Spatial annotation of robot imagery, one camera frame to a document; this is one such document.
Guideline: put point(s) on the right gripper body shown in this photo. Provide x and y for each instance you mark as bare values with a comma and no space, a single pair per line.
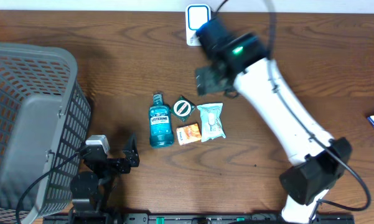
218,74

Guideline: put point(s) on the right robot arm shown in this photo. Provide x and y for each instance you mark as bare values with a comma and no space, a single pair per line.
241,65

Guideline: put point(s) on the white barcode scanner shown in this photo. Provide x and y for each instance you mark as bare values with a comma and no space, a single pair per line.
195,16

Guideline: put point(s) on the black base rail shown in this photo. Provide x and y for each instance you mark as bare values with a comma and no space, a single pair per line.
143,218

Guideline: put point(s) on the light blue wipes pack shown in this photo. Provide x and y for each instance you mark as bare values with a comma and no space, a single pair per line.
211,125

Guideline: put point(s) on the green square box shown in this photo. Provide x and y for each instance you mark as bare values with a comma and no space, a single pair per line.
182,108

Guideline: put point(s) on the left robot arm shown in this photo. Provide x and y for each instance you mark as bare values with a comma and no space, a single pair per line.
91,189

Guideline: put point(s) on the teal mouthwash bottle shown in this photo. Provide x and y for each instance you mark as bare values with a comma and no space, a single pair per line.
161,134

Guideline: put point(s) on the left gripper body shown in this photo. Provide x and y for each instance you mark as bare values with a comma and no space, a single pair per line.
119,165

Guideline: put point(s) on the grey plastic basket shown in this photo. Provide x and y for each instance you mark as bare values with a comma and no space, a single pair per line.
44,119

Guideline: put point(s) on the orange small packet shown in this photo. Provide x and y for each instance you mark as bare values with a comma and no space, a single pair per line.
188,134

